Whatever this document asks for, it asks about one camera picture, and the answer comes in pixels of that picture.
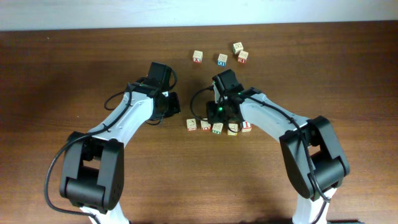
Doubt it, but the green edged wooden block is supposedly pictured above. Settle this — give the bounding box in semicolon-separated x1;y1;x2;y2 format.
212;123;223;134

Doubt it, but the yellow edged wooden block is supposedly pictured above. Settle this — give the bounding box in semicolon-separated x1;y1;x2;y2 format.
228;123;239;136

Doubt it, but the red letter I block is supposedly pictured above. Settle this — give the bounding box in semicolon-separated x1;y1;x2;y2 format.
241;121;252;133

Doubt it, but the red edged picture block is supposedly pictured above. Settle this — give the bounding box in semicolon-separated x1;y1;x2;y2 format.
187;118;197;131

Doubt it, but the plain top wooden block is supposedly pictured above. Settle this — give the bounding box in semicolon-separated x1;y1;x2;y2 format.
233;42;244;55

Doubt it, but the blue edged wooden block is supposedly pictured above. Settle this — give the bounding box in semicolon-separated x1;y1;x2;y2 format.
217;54;228;67

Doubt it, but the red letter X block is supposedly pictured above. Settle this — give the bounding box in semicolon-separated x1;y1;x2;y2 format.
192;50;203;63

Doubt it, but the red letter U block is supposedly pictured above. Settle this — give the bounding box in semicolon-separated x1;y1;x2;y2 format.
200;121;211;131

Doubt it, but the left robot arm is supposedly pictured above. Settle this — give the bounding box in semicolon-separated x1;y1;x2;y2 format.
60;62;180;223

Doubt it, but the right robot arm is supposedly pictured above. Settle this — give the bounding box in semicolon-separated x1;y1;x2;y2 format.
206;70;350;223

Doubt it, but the red letter K block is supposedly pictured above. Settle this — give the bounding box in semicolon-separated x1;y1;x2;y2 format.
238;50;249;63

